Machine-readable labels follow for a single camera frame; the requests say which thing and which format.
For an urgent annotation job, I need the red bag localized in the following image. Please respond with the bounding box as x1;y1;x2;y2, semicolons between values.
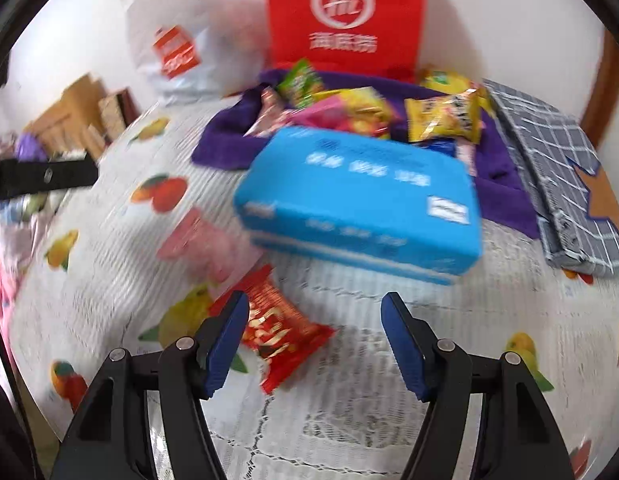
261;0;427;81

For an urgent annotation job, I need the pink foil snack packet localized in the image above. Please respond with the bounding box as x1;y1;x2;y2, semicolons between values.
244;86;295;137

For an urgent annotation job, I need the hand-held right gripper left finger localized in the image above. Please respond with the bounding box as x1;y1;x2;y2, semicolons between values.
50;290;251;480

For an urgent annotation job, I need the brown wooden frame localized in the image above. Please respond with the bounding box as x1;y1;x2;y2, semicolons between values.
579;30;619;148

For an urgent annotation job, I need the pink and red snack packet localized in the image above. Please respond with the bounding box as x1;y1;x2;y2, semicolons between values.
157;208;263;286

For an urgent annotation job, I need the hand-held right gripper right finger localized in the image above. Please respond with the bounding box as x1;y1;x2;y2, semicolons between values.
380;291;575;480

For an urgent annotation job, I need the blue tissue pack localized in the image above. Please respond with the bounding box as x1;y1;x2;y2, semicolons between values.
233;126;483;287

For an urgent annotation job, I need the purple towel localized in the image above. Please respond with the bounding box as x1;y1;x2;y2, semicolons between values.
191;67;540;238

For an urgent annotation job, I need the pink printed blanket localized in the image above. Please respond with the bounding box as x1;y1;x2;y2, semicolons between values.
0;210;35;321

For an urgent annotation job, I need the yellow and green snack packet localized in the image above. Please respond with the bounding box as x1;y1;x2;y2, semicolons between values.
418;67;490;111

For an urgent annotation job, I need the cardboard box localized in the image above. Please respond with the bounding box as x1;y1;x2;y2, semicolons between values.
24;74;108;158

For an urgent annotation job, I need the magenta and yellow snack packet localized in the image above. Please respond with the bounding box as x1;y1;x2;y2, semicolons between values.
290;87;395;140

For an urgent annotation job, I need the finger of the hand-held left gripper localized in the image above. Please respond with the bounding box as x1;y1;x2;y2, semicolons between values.
0;157;99;203

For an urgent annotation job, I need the small patterned box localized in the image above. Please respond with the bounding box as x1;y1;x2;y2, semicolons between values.
97;89;140;136

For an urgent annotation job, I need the white plastic bag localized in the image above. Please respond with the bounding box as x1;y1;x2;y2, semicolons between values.
118;0;270;106

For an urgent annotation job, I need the dark blue snack packet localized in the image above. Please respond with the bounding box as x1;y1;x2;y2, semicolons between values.
422;139;457;157

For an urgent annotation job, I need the grey checked folded cloth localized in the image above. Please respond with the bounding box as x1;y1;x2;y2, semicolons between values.
482;78;619;278

